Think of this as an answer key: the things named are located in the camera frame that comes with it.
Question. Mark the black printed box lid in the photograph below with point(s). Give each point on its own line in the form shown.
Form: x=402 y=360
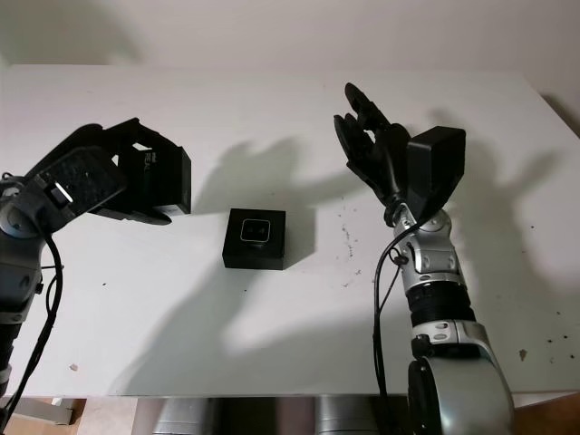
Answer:
x=163 y=181

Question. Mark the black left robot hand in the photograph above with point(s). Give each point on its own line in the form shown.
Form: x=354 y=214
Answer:
x=81 y=140

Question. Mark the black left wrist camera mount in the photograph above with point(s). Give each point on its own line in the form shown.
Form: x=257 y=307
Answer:
x=86 y=176

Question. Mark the brown cardboard box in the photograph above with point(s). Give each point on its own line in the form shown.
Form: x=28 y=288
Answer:
x=41 y=421

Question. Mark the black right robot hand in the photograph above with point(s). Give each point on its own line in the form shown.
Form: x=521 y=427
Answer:
x=376 y=154

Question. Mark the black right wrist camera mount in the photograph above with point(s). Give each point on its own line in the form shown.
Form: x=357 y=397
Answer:
x=435 y=167

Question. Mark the silver robot leg cylinder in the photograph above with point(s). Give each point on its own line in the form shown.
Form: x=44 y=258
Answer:
x=181 y=419
x=344 y=417

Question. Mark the small silver camera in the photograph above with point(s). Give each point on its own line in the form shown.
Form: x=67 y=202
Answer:
x=255 y=232

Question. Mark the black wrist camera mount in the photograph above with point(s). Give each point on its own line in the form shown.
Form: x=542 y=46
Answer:
x=86 y=176
x=435 y=167

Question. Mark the black foam-lined box base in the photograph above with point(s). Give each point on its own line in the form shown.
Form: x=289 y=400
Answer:
x=254 y=260

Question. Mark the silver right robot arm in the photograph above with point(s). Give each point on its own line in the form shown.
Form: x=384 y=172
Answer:
x=430 y=263

